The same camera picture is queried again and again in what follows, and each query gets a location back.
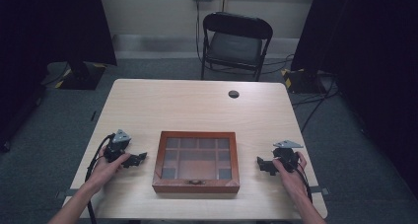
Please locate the black stand base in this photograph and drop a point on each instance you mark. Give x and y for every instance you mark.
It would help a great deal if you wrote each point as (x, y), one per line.
(302, 82)
(82, 76)

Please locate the person's right hand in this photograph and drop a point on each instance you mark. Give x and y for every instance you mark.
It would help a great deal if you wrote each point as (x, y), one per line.
(290, 182)

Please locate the wooden box with glass lid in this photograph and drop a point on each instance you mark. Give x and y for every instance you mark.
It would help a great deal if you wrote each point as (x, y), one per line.
(196, 166)

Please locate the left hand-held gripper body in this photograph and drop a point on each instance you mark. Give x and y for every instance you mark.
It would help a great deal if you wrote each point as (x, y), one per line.
(117, 144)

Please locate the black folding chair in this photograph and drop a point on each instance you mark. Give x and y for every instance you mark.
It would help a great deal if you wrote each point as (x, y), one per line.
(235, 46)

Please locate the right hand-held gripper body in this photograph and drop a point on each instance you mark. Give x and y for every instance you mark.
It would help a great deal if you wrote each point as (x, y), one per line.
(286, 155)

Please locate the person's left hand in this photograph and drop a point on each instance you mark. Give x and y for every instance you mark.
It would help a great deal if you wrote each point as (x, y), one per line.
(105, 170)

